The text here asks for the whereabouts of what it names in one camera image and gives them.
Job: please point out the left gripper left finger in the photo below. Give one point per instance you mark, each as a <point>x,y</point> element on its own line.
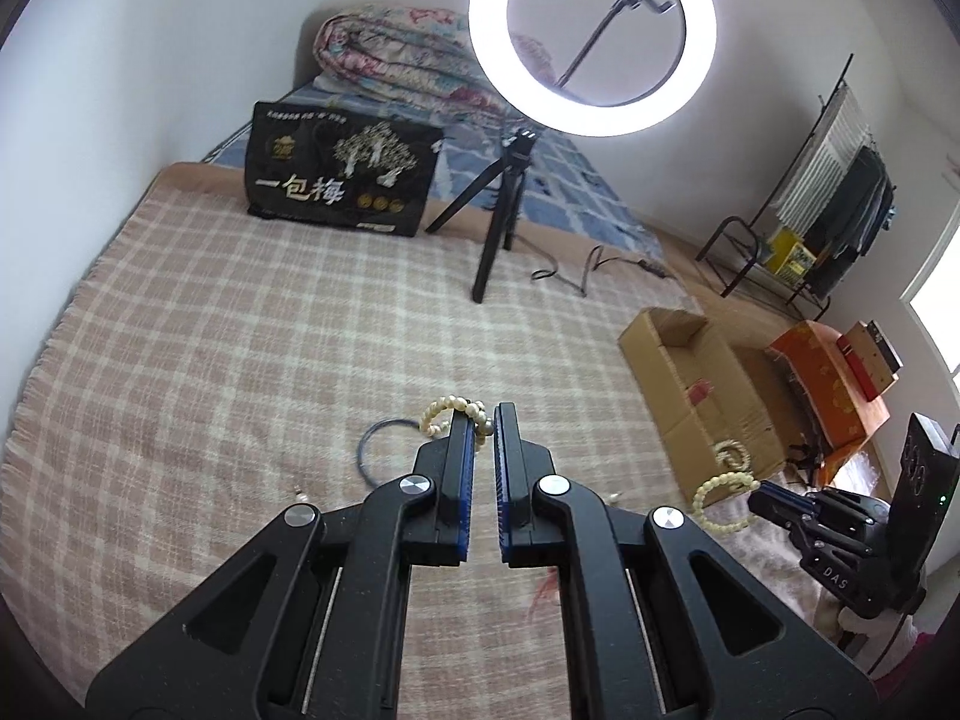
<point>307,619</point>

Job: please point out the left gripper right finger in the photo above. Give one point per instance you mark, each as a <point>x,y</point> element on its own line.
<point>660,621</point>

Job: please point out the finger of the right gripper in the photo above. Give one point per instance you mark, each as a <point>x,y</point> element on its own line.
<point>778,504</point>

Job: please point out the orange cloth covered stand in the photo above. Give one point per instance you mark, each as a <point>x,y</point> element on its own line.
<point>846,418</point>

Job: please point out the cardboard box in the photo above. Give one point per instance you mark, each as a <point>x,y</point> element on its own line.
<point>702,390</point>

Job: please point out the yellow box on rack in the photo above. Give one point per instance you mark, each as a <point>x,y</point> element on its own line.
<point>789,258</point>

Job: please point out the pink plaid blanket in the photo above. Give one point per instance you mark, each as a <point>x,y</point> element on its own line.
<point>213,367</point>

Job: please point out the black clothes rack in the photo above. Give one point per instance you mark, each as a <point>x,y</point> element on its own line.
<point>740,252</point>

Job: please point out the black tripod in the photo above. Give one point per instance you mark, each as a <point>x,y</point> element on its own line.
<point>510,169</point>

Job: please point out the black snack bag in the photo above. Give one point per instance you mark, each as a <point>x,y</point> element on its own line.
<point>338,168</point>

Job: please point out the phone holder clamp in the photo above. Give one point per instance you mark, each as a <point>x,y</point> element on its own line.
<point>660,7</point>

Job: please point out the folded floral quilt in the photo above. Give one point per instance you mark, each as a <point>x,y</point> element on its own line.
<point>421,57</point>

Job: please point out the white ring light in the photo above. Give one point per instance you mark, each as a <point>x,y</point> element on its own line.
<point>495,52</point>

